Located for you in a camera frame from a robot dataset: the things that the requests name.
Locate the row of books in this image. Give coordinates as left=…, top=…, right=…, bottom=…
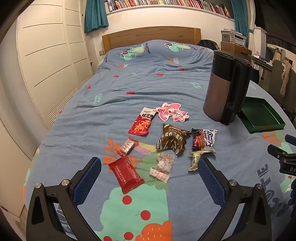
left=104, top=0, right=232, bottom=19

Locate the white printer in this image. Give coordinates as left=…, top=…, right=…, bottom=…
left=221, top=29, right=247, bottom=47

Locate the small pink snack packet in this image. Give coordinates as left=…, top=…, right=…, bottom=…
left=172, top=110, right=189, bottom=122

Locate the teal curtain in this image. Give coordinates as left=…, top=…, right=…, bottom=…
left=84, top=0, right=109, bottom=33
left=230, top=0, right=255, bottom=44

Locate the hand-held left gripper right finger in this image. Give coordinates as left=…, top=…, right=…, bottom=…
left=198, top=157, right=271, bottom=241

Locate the red and clear candy packet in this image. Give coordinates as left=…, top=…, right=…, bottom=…
left=116, top=137, right=139, bottom=156

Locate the wooden headboard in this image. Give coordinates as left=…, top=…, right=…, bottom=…
left=102, top=27, right=201, bottom=55

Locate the black bag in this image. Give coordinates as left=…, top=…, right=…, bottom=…
left=198, top=39, right=219, bottom=50

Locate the blue printed blanket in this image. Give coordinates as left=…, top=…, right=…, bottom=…
left=22, top=40, right=296, bottom=241

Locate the clear cartoon candy packet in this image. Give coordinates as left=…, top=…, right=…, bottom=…
left=150, top=152, right=175, bottom=183

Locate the wooden dresser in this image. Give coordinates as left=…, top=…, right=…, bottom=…
left=220, top=41, right=252, bottom=57

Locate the beige candy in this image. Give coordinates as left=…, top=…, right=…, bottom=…
left=188, top=150, right=204, bottom=172

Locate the brown snack packet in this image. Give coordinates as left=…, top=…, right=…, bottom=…
left=155, top=123, right=191, bottom=155

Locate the black and copper trash can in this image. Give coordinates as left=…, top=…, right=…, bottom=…
left=203, top=50, right=251, bottom=126

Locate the white wardrobe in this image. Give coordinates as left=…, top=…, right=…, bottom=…
left=0, top=5, right=95, bottom=218

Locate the large pink cartoon snack packet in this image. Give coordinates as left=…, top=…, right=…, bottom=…
left=155, top=103, right=179, bottom=121

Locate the white and brown cookie packet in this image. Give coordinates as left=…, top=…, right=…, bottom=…
left=191, top=128, right=218, bottom=154

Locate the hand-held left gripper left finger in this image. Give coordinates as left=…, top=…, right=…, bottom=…
left=26, top=157, right=102, bottom=241

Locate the red and white snack packet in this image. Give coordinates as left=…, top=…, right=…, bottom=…
left=128, top=107, right=156, bottom=136

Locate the green tray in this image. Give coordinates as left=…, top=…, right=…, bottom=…
left=238, top=97, right=286, bottom=134

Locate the beige chair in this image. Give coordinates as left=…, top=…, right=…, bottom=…
left=259, top=59, right=296, bottom=112

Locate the grey desk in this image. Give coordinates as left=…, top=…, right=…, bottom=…
left=251, top=56, right=273, bottom=70

